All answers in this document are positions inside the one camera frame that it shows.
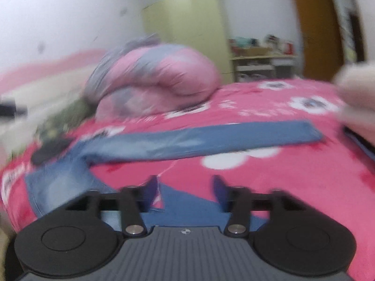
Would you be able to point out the beige checkered pillow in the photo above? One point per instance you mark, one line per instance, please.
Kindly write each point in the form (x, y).
(360, 93)

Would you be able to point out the pink and grey quilt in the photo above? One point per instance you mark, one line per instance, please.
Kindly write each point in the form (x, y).
(152, 76)

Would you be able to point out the pink and white headboard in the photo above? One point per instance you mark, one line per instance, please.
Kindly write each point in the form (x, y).
(29, 85)

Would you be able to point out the dark grey folded cloth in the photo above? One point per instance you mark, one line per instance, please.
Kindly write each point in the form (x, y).
(47, 150)

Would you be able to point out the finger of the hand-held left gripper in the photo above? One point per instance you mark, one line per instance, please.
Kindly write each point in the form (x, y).
(11, 109)

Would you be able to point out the cardboard box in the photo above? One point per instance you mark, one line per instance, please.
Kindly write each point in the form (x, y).
(257, 51)

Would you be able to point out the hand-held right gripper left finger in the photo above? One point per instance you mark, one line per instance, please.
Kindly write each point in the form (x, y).
(152, 193)

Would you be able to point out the pink floral blanket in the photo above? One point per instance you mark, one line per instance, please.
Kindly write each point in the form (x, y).
(293, 187)

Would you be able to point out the pale yellow desk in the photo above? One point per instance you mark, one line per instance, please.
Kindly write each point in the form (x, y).
(263, 64)

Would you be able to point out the pale yellow wardrobe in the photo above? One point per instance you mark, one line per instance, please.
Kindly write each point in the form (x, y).
(187, 26)

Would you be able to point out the green floral pillow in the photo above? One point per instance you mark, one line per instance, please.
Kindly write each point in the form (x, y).
(67, 114)

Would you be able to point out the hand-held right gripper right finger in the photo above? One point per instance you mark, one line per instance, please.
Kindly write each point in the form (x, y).
(219, 194)

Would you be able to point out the blue denim jeans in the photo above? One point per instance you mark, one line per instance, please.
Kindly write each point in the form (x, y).
(205, 140)

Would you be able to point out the brown wooden door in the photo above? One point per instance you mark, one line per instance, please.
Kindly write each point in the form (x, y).
(319, 29)

